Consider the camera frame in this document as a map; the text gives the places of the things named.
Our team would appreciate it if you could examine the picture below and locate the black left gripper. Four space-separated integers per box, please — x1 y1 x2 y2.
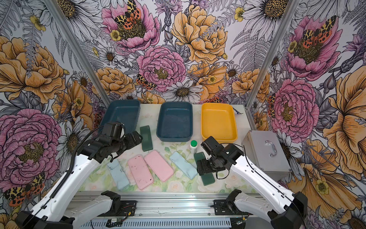
111 132 142 156

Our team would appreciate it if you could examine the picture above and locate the dark green case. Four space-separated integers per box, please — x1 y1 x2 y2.
193 152 215 186
140 126 153 152

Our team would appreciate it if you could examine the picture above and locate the dark teal tray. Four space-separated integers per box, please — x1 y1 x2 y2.
156 102 193 142
100 100 141 133

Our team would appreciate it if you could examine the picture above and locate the light blue case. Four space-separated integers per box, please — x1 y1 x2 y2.
107 159 130 190
169 151 198 179

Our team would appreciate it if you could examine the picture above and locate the yellow plastic tray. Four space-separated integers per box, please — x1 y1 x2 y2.
201 103 238 143

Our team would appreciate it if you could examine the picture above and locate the pink pencil case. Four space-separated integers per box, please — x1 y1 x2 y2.
144 150 174 182
127 155 154 190

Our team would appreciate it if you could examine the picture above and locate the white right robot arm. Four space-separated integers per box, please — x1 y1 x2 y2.
196 136 308 229

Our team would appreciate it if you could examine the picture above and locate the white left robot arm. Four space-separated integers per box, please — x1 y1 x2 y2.
15 122 143 229

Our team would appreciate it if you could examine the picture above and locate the white bottle green cap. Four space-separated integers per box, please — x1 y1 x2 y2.
190 140 198 154

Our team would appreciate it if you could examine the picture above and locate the silver metal case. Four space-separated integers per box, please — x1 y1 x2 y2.
242 130 292 181

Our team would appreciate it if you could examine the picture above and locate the small circuit board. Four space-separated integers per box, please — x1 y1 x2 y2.
105 218 125 228

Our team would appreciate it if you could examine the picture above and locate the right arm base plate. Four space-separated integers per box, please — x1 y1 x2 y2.
210 199 238 216

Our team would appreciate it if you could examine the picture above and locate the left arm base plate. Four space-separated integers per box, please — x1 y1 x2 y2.
100 200 137 217

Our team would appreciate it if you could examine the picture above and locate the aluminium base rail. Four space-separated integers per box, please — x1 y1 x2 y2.
52 191 301 229

